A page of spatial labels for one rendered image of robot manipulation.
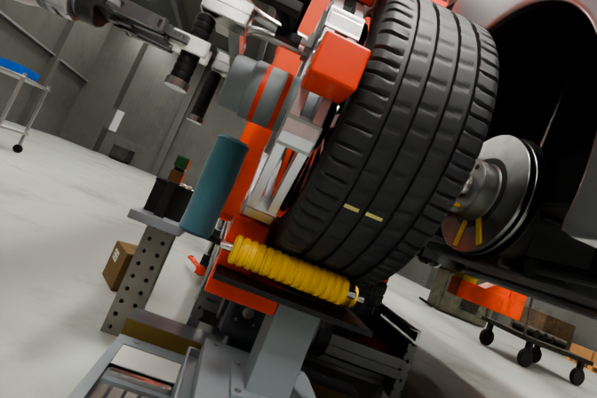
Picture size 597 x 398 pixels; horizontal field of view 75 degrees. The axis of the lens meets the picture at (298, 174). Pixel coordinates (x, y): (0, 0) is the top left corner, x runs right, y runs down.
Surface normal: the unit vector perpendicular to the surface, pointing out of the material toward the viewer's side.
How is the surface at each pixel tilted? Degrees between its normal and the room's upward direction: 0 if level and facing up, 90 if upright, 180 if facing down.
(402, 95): 89
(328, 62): 90
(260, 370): 90
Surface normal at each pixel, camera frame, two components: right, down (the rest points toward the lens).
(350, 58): 0.16, -0.05
